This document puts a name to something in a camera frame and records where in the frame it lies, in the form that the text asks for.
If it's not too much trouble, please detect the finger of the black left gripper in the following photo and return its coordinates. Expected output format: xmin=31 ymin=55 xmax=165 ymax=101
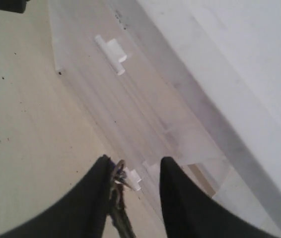
xmin=0 ymin=0 xmax=28 ymax=14

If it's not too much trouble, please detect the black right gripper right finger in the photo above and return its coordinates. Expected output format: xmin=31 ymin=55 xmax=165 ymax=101
xmin=160 ymin=156 xmax=275 ymax=238

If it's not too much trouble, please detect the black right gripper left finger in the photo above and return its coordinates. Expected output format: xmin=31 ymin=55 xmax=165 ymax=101
xmin=0 ymin=155 xmax=112 ymax=238

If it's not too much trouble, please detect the key bunch with blue tag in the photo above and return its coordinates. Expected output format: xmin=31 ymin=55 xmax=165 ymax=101
xmin=108 ymin=160 xmax=137 ymax=238

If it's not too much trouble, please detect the bottom wide translucent drawer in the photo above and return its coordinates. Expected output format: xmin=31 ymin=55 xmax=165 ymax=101
xmin=48 ymin=0 xmax=163 ymax=93

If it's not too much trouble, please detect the wide translucent drawer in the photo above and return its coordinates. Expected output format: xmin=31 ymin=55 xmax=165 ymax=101
xmin=66 ymin=6 xmax=182 ymax=154
xmin=48 ymin=0 xmax=163 ymax=93

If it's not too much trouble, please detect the middle wide translucent drawer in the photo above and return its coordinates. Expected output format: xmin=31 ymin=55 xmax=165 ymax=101
xmin=66 ymin=6 xmax=182 ymax=154

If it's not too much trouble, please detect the white translucent drawer cabinet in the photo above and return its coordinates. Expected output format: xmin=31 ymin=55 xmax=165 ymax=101
xmin=47 ymin=0 xmax=281 ymax=238

